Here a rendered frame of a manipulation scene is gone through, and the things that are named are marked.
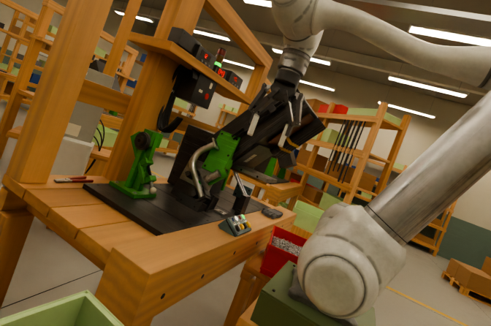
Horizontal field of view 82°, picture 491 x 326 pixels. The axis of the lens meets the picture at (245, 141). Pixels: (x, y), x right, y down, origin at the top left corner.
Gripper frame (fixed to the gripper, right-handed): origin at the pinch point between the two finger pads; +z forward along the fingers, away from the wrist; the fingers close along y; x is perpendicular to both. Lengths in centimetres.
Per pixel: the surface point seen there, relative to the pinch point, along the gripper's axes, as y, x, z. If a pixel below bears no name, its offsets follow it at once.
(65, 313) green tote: 0, -51, 37
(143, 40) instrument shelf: -69, 4, -20
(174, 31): -63, 13, -29
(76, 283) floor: -109, 55, 131
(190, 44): -58, 20, -28
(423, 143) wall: 136, 955, -177
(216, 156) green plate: -35, 37, 17
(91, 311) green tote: 2, -48, 36
